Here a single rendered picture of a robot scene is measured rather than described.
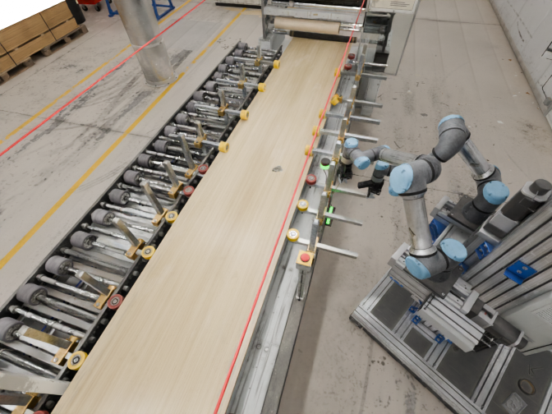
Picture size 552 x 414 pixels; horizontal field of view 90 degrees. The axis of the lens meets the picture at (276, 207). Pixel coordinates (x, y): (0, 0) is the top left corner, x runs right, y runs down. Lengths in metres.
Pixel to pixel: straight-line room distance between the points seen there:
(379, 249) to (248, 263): 1.56
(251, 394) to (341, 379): 0.87
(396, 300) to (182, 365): 1.63
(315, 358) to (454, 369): 0.94
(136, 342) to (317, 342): 1.36
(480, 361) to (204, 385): 1.87
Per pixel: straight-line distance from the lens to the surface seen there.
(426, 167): 1.33
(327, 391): 2.43
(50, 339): 1.82
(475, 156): 1.84
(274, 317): 1.86
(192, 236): 1.85
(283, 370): 1.72
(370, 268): 2.77
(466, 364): 2.54
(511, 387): 2.66
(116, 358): 1.73
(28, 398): 1.94
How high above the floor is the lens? 2.41
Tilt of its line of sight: 53 degrees down
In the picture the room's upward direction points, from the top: 3 degrees counter-clockwise
